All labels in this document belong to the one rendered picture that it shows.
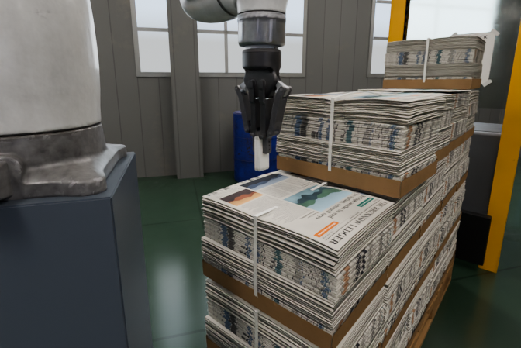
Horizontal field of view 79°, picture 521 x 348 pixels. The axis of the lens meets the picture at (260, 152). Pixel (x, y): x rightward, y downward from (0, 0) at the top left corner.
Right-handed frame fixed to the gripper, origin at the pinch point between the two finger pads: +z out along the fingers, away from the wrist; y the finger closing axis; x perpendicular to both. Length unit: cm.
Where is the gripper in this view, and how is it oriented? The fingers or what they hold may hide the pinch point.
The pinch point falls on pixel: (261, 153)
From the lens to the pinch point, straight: 64.3
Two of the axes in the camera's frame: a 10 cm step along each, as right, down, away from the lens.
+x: -6.6, 1.7, -7.4
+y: -7.6, -1.5, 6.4
